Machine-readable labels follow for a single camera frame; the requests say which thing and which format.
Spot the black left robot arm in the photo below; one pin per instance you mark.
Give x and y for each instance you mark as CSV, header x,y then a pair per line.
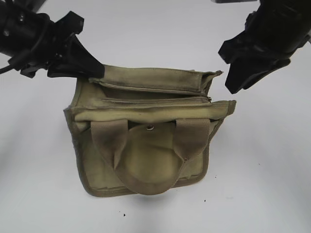
x,y
10,8

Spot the olive yellow canvas bag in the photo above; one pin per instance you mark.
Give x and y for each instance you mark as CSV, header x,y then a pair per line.
x,y
143,130

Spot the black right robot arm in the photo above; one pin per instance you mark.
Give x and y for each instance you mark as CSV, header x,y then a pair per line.
x,y
272,34

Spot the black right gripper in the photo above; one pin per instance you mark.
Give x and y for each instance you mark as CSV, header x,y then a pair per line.
x,y
249,60

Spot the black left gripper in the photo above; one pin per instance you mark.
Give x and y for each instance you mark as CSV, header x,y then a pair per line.
x,y
35,42

